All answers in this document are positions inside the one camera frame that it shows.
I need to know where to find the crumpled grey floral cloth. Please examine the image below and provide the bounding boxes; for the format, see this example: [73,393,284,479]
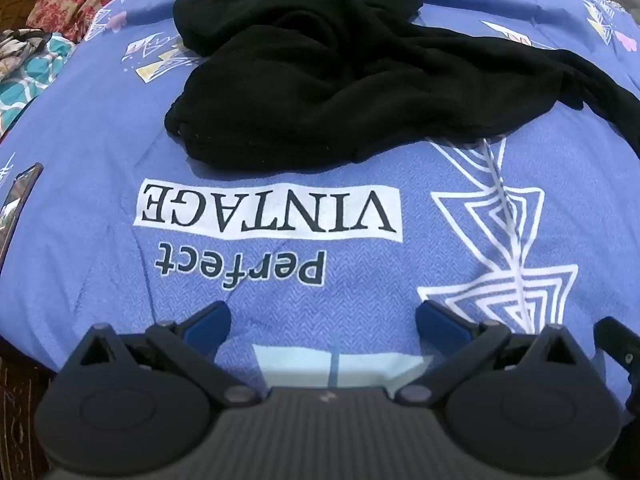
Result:
[0,27,55,81]

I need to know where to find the black pants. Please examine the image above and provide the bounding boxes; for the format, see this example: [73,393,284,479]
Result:
[164,0,640,173]

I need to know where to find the black smartphone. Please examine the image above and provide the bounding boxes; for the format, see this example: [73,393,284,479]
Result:
[0,162,45,271]

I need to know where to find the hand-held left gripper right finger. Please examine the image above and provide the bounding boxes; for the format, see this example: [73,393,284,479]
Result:
[395,300,591,406]

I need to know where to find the blue printed bedsheet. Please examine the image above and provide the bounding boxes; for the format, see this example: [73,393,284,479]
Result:
[0,0,640,411]

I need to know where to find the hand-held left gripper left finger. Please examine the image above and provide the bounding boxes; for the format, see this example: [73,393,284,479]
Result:
[70,301,261,406]

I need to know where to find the teal patterned cloth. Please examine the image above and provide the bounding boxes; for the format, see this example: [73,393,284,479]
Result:
[0,30,77,136]

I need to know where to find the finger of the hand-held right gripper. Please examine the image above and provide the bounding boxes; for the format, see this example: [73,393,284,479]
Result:
[592,316,640,401]

